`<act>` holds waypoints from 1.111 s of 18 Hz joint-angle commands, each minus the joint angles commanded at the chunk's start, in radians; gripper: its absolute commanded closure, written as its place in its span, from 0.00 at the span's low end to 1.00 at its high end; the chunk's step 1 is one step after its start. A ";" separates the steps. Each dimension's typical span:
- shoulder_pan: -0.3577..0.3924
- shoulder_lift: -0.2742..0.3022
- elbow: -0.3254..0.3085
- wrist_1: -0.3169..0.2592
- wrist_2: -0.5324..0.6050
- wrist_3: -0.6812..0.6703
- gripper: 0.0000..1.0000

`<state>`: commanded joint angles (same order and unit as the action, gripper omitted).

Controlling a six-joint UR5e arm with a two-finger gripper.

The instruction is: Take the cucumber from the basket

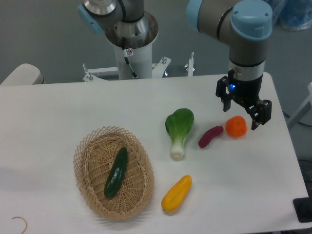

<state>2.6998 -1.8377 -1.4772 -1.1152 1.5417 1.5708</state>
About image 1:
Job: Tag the green bok choy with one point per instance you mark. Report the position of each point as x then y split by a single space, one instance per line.
178 126

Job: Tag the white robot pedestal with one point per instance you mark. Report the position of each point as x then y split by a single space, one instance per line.
133 49

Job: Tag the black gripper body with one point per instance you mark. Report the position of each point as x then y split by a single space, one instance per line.
244 93

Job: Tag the white frame leg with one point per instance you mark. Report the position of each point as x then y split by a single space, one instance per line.
303 109

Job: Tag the white chair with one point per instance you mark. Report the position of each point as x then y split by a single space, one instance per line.
25 74

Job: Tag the tan rubber band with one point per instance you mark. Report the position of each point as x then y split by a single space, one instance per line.
25 222

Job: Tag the orange tangerine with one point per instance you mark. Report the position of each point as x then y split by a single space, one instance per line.
236 126

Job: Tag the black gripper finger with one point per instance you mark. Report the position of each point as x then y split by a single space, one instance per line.
260 112
221 92

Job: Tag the black device at edge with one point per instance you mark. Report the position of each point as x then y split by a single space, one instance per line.
303 209

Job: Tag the dark green cucumber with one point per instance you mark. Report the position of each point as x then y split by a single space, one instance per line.
116 174

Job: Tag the woven wicker basket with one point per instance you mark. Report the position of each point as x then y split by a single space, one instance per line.
93 161

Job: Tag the purple sweet potato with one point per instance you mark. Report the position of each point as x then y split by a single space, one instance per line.
209 135

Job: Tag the yellow mango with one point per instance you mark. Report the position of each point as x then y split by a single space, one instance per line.
177 194

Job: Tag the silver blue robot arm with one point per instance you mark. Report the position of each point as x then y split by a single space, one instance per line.
244 25

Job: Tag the blue plastic bag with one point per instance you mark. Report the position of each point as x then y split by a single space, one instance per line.
293 15

